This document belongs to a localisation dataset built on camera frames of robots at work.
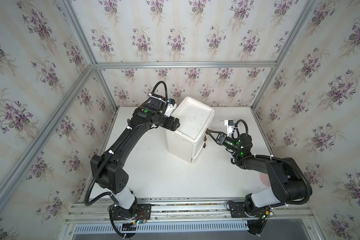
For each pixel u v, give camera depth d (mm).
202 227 701
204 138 864
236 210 731
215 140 778
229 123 765
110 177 420
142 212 717
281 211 733
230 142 743
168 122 692
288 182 449
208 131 800
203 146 924
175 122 713
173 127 703
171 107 717
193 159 860
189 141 728
